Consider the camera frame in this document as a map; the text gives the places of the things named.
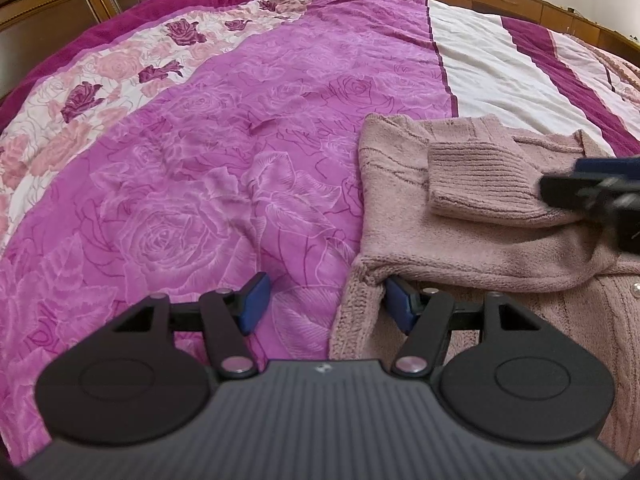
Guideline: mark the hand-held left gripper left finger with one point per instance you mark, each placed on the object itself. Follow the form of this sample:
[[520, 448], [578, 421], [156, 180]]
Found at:
[[252, 305]]

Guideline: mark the wooden headboard cabinet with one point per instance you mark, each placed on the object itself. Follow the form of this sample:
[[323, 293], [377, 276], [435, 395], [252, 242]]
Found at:
[[45, 15]]

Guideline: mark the magenta floral bedspread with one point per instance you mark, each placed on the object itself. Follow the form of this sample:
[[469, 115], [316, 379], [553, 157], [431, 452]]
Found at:
[[200, 185]]

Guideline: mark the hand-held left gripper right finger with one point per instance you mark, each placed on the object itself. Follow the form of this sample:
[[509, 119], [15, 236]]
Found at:
[[400, 305]]

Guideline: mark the pink crochet pillow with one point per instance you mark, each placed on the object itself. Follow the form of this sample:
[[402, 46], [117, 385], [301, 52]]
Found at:
[[620, 67]]

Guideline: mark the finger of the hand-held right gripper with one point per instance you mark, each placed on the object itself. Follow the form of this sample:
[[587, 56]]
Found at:
[[607, 166], [567, 191]]

